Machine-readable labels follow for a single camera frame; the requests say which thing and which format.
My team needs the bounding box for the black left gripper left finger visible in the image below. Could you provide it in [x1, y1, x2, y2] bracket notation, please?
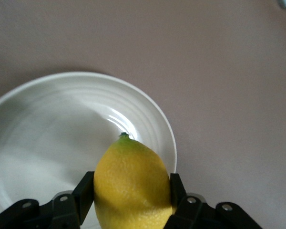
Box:
[0, 171, 95, 229]

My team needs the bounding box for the beige plate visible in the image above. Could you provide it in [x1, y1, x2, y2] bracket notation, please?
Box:
[0, 71, 177, 229]

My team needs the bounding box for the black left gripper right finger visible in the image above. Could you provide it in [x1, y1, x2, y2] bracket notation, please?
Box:
[163, 173, 263, 229]

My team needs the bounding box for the yellow lemon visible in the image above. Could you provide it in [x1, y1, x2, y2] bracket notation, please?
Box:
[93, 133, 177, 229]

